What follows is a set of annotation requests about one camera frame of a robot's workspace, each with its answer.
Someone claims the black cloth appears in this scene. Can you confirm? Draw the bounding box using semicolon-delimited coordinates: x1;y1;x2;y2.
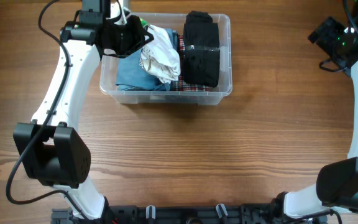
183;11;220;88

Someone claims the white cloth green patch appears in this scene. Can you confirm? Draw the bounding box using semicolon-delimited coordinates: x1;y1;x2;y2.
139;18;181;84

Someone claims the red blue plaid cloth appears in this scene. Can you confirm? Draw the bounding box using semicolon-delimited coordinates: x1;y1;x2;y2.
170;35;209;91

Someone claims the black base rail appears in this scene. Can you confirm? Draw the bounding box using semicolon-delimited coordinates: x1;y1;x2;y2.
50;203;328;224

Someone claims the clear plastic storage container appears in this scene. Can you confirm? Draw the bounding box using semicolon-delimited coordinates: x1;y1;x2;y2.
99;14;232;105

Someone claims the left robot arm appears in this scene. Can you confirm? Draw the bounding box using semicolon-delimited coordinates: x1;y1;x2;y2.
13;1;153;223

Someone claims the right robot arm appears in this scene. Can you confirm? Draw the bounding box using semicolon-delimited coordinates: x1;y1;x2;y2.
267;1;358;223

